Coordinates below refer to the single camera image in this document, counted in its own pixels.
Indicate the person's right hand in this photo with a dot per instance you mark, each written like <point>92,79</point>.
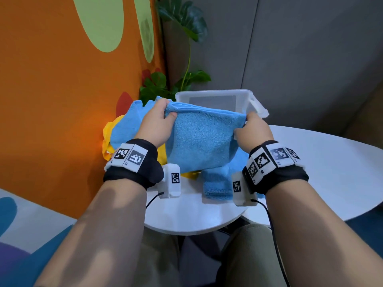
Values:
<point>254,134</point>

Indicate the person's left hand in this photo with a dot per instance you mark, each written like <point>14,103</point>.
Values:
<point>152,128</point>

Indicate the blue towel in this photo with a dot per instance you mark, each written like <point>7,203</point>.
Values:
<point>128,125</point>
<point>215,185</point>
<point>203,137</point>

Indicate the clear plastic storage box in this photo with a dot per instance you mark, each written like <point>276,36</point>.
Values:
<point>257,109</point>

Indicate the yellow towel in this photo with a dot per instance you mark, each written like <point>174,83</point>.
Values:
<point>107,137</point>

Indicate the person's left forearm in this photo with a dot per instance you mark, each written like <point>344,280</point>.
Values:
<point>98,236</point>

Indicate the person's right forearm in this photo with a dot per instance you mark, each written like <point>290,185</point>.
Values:
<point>323,236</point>

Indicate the person's right leg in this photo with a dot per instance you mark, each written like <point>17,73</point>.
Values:
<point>248,260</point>

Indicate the person's leg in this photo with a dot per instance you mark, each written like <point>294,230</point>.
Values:
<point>248,260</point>
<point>155,263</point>

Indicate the person's left leg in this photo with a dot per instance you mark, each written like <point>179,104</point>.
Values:
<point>155,263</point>

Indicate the black right wristband with markers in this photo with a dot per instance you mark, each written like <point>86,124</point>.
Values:
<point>284,177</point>

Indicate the black wristband with markers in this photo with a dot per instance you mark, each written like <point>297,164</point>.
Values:
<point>131,177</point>
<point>284,177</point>

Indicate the black left wristband with markers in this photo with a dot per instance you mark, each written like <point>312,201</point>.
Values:
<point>131,177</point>

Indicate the green leafy plant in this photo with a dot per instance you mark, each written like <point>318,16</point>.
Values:
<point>185,14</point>

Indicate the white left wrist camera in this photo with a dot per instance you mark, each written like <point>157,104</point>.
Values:
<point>169,191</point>

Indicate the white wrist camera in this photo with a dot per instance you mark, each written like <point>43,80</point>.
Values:
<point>169,191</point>
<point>244,200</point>

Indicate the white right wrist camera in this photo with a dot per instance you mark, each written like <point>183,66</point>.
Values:
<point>244,200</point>

